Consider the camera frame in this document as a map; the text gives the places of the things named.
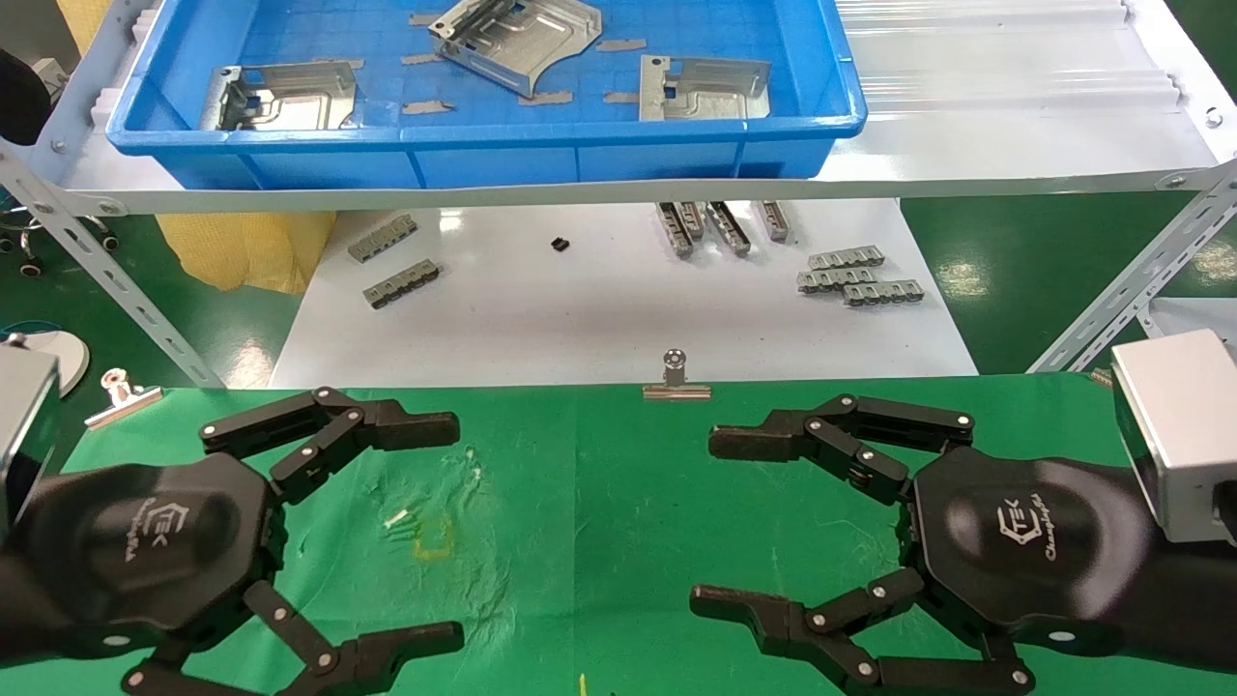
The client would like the green cloth mat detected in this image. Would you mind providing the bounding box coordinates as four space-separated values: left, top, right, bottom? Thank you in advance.
0 372 1161 696

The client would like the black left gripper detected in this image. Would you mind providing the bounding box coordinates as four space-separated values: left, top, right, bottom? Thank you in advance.
0 450 467 696

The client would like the black rounded object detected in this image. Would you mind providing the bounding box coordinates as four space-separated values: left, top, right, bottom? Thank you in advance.
0 48 55 147

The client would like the yellow foam sheet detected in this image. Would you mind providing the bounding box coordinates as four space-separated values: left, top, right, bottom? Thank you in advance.
58 0 113 55

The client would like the blue plastic tray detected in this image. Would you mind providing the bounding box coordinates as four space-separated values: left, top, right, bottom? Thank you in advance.
104 0 868 190

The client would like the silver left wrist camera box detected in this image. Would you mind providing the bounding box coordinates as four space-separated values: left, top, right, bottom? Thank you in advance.
0 343 61 542

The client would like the white round base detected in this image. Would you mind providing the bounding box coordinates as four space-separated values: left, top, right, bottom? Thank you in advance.
0 329 91 398

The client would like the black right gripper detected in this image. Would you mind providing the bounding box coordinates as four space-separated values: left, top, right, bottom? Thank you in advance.
901 447 1237 670

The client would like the silver binder clip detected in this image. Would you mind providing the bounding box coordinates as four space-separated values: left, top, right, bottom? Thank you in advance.
84 367 164 430
643 349 713 402

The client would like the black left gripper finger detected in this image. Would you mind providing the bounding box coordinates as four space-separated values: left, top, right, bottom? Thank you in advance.
199 387 462 505

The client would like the black chair wheel base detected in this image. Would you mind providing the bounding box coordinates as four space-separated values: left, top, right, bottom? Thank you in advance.
0 207 120 279

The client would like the white corrugated plastic sheet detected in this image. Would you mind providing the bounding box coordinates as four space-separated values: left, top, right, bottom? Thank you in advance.
832 0 1193 128

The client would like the perforated steel angle brace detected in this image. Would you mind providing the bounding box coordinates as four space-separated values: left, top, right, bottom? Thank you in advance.
0 143 229 391
1025 159 1237 375

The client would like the yellow mesh bag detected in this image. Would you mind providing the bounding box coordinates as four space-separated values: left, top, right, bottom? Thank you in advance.
155 210 338 296

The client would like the stamped sheet metal part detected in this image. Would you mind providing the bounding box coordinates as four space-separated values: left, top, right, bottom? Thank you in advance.
638 55 772 124
428 0 602 99
198 60 359 132

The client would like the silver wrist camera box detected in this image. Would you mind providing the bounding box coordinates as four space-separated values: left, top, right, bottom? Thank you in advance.
0 343 61 542
1110 328 1237 546

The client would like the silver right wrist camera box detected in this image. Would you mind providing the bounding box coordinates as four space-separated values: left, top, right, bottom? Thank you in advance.
1110 328 1237 546

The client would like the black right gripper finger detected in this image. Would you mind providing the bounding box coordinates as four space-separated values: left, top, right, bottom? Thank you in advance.
707 393 976 507
689 567 1036 696

